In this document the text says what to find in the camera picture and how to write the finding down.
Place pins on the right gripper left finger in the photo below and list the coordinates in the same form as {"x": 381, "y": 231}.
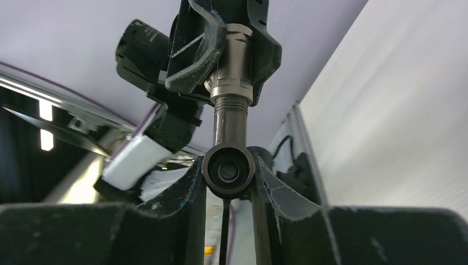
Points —
{"x": 167, "y": 229}

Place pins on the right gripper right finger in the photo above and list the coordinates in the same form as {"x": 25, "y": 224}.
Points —
{"x": 290, "y": 229}

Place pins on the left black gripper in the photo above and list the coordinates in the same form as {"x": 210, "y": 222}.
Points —
{"x": 197, "y": 41}

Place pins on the small grey faucet fitting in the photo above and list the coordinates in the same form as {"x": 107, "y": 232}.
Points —
{"x": 232, "y": 74}

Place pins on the dark metal faucet tee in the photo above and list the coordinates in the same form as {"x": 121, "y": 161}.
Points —
{"x": 228, "y": 167}

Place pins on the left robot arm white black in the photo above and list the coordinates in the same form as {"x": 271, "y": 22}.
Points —
{"x": 142, "y": 57}

